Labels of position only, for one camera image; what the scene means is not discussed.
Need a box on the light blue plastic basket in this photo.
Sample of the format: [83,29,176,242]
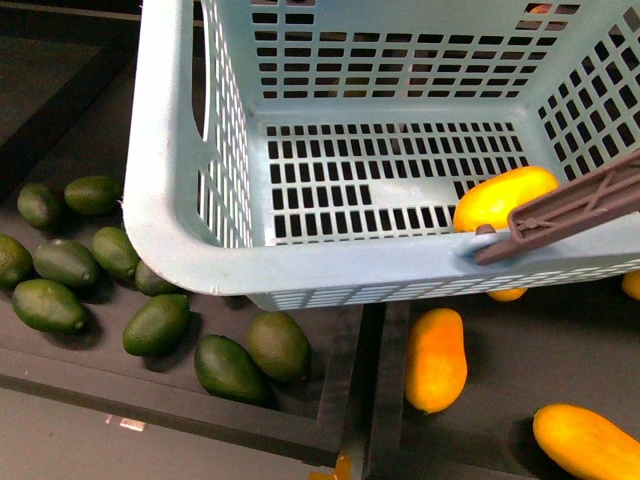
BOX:
[123,1,639,310]

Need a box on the orange mango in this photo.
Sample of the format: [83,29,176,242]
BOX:
[453,166,560,232]
[487,288,528,302]
[404,308,468,414]
[533,404,639,479]

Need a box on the brown basket handle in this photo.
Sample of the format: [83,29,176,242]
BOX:
[474,150,639,266]

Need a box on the orange mango upright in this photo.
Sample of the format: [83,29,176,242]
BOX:
[404,308,468,414]

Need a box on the green lime under basket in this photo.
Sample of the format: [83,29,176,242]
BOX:
[134,261,180,297]

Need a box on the orange mango under basket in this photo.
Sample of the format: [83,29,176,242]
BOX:
[487,288,528,302]

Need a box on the orange mango right edge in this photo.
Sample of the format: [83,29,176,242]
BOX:
[621,271,640,301]

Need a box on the green lime front centre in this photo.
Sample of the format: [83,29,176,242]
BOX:
[247,312,312,384]

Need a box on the green lime front left-centre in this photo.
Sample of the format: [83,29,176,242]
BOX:
[194,335,273,407]

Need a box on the green lime centre upper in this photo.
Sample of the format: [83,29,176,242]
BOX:
[91,227,140,280]

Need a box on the green lime back right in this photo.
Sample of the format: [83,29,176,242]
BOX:
[63,176,122,216]

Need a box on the green lime left middle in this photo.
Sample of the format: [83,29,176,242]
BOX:
[33,240,100,289]

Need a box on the green lime left front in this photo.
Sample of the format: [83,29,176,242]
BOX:
[11,279,90,334]

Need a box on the green lime back left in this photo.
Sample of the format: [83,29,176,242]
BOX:
[17,183,65,231]

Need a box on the green lime far left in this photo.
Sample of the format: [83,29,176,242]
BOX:
[0,234,33,289]

